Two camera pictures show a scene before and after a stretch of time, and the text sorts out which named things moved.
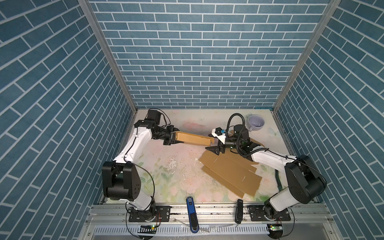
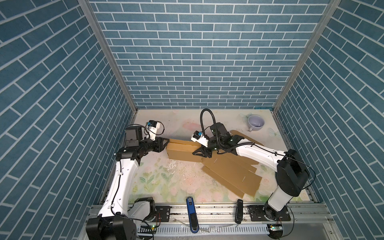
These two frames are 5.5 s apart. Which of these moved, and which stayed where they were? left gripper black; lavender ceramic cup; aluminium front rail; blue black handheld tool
Moved: left gripper black
Stayed: blue black handheld tool; aluminium front rail; lavender ceramic cup
